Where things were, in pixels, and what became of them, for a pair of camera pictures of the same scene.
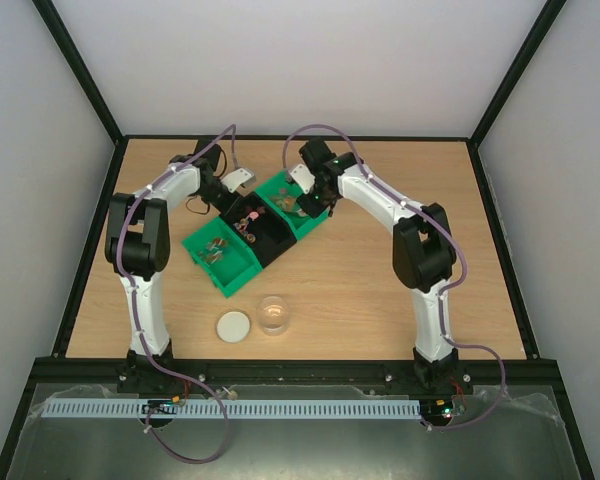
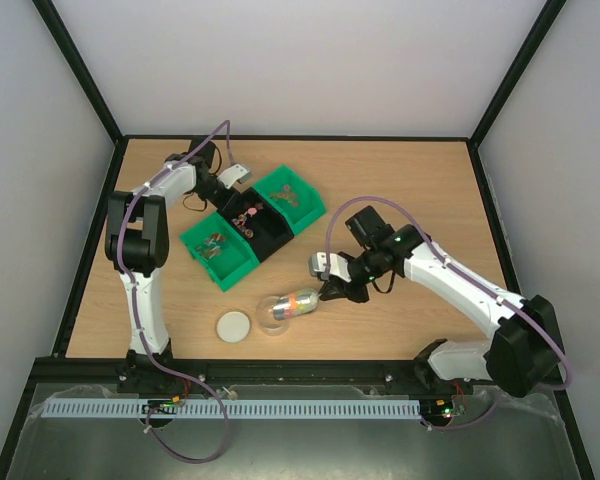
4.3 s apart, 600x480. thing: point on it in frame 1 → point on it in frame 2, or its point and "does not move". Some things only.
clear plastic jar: x=273 y=315 does not move
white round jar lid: x=233 y=326 does not move
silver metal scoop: x=289 y=204 → x=295 y=303
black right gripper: x=313 y=204 → x=341 y=282
